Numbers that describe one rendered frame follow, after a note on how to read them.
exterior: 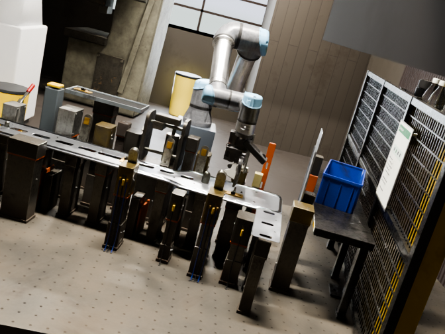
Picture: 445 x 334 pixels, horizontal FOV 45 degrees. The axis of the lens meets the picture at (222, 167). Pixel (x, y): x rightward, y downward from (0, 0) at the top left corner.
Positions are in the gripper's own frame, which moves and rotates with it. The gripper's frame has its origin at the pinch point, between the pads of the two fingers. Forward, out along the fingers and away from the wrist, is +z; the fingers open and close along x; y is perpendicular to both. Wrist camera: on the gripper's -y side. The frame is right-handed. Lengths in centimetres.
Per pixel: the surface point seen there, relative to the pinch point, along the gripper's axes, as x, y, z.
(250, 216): 13.7, -8.9, 7.2
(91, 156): 3, 59, 5
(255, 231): 32.3, -11.6, 5.0
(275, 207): 2.0, -17.4, 5.4
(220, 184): 12.6, 5.3, -1.3
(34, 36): -318, 242, 11
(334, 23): 171, -9, -65
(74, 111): -18, 77, -6
